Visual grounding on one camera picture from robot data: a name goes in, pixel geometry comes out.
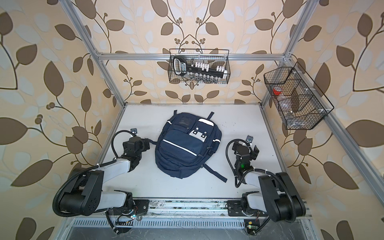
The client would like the navy blue student backpack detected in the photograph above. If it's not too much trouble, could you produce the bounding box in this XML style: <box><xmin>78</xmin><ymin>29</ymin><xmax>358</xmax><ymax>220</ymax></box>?
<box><xmin>153</xmin><ymin>110</ymin><xmax>227</xmax><ymax>183</ymax></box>

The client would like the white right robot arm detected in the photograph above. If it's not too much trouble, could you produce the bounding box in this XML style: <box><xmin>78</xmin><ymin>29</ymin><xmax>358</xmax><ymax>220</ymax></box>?
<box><xmin>226</xmin><ymin>139</ymin><xmax>307</xmax><ymax>223</ymax></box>

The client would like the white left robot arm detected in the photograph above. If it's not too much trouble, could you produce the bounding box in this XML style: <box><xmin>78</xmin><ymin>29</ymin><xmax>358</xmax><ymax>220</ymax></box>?
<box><xmin>52</xmin><ymin>130</ymin><xmax>152</xmax><ymax>217</ymax></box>

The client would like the red capped clear bottle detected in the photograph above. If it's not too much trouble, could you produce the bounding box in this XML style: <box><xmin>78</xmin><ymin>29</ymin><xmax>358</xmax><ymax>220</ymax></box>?
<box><xmin>273</xmin><ymin>86</ymin><xmax>284</xmax><ymax>98</ymax></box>

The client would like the black socket wrench set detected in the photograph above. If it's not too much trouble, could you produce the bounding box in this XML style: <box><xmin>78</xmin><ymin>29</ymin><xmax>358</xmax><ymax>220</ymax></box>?
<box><xmin>171</xmin><ymin>56</ymin><xmax>230</xmax><ymax>79</ymax></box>

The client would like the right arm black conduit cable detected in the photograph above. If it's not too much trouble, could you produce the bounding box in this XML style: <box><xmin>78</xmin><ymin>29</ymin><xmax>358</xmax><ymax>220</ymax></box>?
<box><xmin>225</xmin><ymin>138</ymin><xmax>298</xmax><ymax>235</ymax></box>

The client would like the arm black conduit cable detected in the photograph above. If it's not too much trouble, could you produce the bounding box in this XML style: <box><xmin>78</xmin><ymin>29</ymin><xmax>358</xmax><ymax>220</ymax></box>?
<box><xmin>52</xmin><ymin>129</ymin><xmax>137</xmax><ymax>235</ymax></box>
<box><xmin>225</xmin><ymin>138</ymin><xmax>298</xmax><ymax>235</ymax></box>

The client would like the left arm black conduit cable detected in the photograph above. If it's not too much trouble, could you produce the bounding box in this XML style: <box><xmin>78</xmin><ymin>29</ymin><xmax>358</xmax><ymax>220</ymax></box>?
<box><xmin>52</xmin><ymin>129</ymin><xmax>137</xmax><ymax>235</ymax></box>

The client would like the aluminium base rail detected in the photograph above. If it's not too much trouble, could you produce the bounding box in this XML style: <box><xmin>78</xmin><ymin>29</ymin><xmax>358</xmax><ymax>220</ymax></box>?
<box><xmin>64</xmin><ymin>196</ymin><xmax>313</xmax><ymax>220</ymax></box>

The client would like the black wire basket right wall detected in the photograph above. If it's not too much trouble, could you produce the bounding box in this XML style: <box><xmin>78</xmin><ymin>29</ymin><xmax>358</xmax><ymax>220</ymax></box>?
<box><xmin>264</xmin><ymin>62</ymin><xmax>334</xmax><ymax>130</ymax></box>

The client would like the black wire basket wall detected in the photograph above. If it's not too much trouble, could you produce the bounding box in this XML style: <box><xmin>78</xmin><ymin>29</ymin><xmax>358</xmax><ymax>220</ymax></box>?
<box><xmin>167</xmin><ymin>48</ymin><xmax>231</xmax><ymax>85</ymax></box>
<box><xmin>264</xmin><ymin>62</ymin><xmax>334</xmax><ymax>130</ymax></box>

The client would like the aluminium cage frame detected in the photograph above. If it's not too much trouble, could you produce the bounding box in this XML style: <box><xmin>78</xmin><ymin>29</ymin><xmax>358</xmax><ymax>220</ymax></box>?
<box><xmin>65</xmin><ymin>1</ymin><xmax>384</xmax><ymax>212</ymax></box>

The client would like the black wire basket back wall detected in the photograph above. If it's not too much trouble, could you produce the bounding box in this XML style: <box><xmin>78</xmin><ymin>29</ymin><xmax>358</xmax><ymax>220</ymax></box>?
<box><xmin>167</xmin><ymin>48</ymin><xmax>231</xmax><ymax>85</ymax></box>

